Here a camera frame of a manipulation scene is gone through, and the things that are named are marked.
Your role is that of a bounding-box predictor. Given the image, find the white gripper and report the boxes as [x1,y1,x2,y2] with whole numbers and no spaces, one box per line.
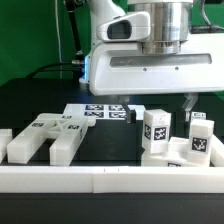
[89,33,224,128]

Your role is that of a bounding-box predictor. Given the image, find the white chair seat part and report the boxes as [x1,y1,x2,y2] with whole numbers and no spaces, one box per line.
[141,137,210,167]

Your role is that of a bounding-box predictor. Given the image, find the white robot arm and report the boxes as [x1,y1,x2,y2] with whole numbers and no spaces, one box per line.
[65,0,224,123]

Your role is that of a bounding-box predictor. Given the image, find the white tagged cube far right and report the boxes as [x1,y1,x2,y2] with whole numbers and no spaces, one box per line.
[191,112,207,120]

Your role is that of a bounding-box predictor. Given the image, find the white marker sheet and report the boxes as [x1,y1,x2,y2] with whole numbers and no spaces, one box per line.
[62,103,147,122]

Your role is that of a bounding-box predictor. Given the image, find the white block left edge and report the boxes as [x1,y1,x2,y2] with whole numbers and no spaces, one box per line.
[0,129,12,163]

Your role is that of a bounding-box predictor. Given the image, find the white obstacle wall bar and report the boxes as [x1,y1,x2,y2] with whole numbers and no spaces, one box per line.
[210,135,224,167]

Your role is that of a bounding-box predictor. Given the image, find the white chair back frame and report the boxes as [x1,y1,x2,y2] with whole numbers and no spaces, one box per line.
[7,113,96,166]

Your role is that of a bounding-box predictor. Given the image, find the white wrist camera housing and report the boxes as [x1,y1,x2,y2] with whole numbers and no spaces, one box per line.
[97,11,151,42]

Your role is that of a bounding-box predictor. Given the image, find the black cable on table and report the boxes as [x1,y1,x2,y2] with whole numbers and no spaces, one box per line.
[25,60,84,80]

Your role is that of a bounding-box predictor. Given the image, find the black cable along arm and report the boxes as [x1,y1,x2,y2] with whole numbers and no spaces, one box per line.
[63,0,84,61]

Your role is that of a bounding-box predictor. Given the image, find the white thin cable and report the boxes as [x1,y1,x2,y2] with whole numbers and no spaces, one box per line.
[54,0,64,80]

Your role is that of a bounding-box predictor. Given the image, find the white front rail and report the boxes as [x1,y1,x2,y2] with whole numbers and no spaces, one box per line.
[0,166,224,193]

